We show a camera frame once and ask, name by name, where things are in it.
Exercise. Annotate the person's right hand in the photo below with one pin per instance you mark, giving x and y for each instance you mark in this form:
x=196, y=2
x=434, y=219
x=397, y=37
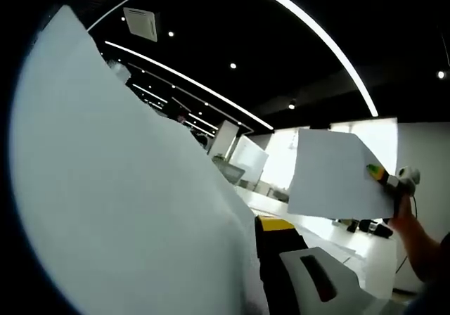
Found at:
x=404, y=213

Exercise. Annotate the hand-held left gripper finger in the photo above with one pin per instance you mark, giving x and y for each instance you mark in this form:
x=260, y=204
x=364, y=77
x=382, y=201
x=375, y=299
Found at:
x=290, y=276

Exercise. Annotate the ceiling air conditioner unit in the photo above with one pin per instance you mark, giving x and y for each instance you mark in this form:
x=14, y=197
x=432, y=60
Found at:
x=140, y=25

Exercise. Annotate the black cup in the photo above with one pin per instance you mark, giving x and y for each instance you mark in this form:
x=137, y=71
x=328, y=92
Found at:
x=352, y=226

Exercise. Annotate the white whiteboard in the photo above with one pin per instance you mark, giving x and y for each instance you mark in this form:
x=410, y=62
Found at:
x=249, y=157

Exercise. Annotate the mesh office chair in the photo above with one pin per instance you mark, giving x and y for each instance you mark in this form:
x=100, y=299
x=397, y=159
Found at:
x=230, y=171

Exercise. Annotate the curved ceiling light strip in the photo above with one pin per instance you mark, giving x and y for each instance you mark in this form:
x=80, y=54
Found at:
x=267, y=124

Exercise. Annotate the black device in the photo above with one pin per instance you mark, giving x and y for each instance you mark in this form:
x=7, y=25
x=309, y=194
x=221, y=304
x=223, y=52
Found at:
x=367, y=227

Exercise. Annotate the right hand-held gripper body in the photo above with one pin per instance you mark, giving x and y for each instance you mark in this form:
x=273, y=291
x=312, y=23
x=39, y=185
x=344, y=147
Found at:
x=404, y=181

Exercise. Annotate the ceiling track spotlight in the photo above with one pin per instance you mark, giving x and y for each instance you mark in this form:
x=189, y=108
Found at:
x=292, y=105

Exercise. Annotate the long ceiling light strip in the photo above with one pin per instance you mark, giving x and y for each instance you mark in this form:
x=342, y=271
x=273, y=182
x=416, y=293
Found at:
x=373, y=109

